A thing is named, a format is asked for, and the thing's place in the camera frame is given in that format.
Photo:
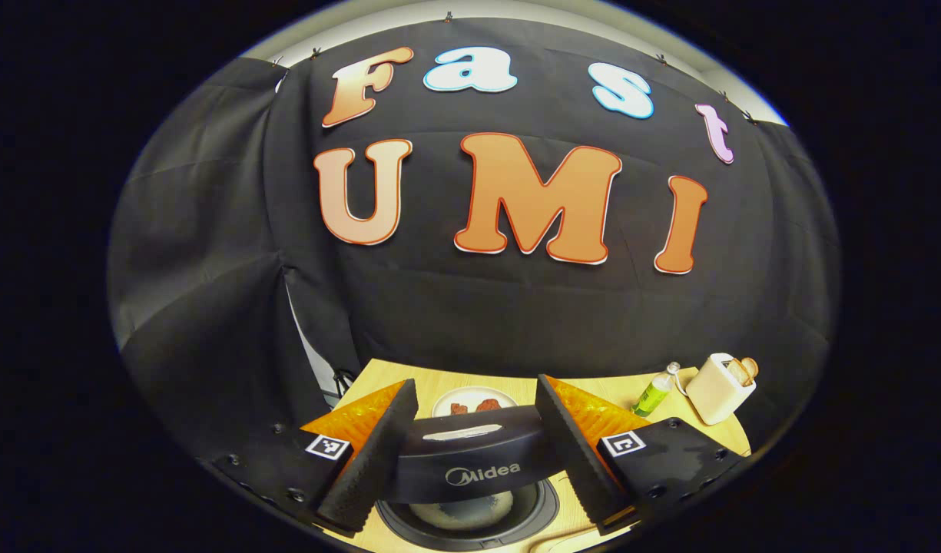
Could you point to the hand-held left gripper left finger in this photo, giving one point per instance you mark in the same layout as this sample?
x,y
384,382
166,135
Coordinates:
x,y
374,461

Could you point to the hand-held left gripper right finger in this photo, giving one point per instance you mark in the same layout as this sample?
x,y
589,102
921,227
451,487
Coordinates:
x,y
574,461

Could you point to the black rice cooker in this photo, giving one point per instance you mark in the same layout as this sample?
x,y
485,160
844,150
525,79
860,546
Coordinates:
x,y
478,449

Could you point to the red food piece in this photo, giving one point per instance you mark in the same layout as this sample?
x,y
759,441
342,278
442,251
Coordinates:
x,y
488,405
459,408

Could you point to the green drink bottle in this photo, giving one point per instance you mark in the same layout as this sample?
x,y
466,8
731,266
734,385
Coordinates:
x,y
653,398

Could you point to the white round plate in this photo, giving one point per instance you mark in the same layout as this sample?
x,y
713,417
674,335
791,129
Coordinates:
x,y
470,393

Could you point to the white toaster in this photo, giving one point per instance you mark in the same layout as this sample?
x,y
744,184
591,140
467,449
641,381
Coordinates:
x,y
716,395

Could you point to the toasted bread slice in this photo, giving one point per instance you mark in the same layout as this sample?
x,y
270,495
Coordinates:
x,y
750,367
737,371

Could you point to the black backdrop cloth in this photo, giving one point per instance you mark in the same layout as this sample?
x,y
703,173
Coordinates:
x,y
209,230

